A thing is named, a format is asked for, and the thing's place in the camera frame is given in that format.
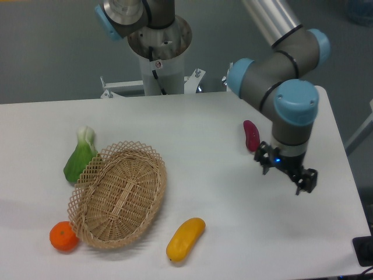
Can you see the oval wicker basket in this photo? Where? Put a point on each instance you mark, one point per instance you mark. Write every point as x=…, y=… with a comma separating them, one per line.
x=118, y=195

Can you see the yellow mango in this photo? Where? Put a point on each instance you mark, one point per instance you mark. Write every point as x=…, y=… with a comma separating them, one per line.
x=184, y=239

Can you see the green bok choy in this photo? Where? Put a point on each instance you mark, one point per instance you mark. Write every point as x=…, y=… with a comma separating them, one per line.
x=84, y=152

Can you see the black device at table edge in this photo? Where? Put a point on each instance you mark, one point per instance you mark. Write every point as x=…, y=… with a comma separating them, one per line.
x=363, y=250

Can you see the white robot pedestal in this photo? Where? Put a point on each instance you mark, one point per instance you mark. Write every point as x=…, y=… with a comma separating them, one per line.
x=161, y=52

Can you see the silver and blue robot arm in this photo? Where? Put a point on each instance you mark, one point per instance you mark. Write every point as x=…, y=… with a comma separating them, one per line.
x=274, y=86

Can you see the orange tangerine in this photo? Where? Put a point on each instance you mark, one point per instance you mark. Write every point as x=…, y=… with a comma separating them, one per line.
x=62, y=237

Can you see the purple sweet potato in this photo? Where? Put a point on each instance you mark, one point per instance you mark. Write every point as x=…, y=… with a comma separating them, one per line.
x=252, y=138

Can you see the white metal mounting bracket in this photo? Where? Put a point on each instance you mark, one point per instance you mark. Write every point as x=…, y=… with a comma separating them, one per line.
x=151, y=87

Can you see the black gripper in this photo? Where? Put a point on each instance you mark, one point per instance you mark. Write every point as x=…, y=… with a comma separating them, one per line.
x=289, y=160

